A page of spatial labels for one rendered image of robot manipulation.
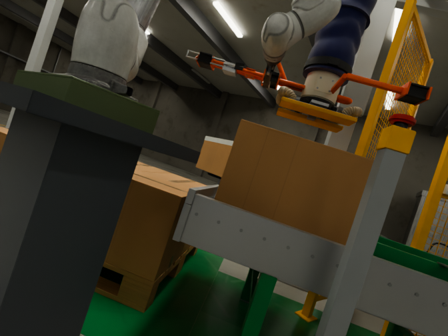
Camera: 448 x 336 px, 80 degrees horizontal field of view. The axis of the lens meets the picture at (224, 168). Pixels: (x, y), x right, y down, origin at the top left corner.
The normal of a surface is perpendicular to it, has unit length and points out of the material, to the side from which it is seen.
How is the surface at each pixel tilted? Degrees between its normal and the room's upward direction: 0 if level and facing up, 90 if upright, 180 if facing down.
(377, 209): 90
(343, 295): 90
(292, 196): 90
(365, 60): 90
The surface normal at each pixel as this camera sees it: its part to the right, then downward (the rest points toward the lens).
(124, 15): 0.75, -0.13
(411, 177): -0.48, -0.16
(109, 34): 0.47, 0.12
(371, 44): -0.13, -0.04
